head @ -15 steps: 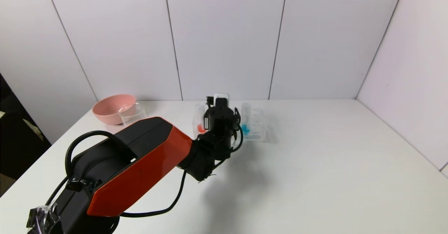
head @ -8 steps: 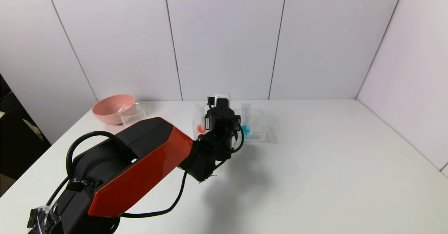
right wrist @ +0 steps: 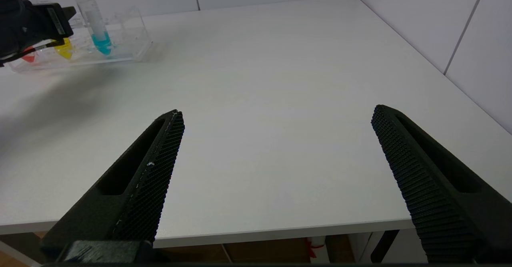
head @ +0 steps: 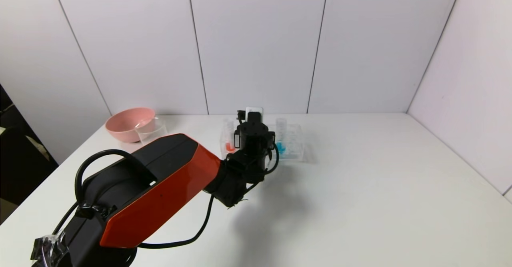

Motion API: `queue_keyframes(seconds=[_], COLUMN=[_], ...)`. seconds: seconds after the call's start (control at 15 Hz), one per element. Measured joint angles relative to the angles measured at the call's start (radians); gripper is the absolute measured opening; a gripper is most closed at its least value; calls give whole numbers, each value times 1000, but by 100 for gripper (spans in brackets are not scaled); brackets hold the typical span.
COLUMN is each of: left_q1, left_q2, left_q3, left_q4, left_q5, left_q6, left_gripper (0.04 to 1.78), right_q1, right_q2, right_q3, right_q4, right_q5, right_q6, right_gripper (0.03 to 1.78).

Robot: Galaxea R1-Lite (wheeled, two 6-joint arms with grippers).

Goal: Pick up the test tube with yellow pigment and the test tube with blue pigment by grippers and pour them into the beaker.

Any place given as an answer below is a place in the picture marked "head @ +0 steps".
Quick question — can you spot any test tube with blue pigment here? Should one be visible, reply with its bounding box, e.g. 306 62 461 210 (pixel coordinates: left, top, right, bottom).
276 118 289 156

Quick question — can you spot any test tube with red pigment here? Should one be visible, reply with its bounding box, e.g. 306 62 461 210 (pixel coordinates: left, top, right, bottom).
222 119 237 154

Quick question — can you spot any clear plastic test tube rack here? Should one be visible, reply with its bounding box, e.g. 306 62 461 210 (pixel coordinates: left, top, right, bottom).
220 123 307 162

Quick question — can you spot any clear glass beaker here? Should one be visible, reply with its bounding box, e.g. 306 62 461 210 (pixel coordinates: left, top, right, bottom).
135 117 169 146

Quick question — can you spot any pink bowl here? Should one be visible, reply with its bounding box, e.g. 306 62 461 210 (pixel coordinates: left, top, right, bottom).
105 107 156 143

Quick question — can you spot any dark background furniture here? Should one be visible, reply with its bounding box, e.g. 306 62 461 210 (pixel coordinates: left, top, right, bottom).
0 84 60 224

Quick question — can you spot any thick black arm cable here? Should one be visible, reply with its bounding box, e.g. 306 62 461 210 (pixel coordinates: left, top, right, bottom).
74 149 215 249

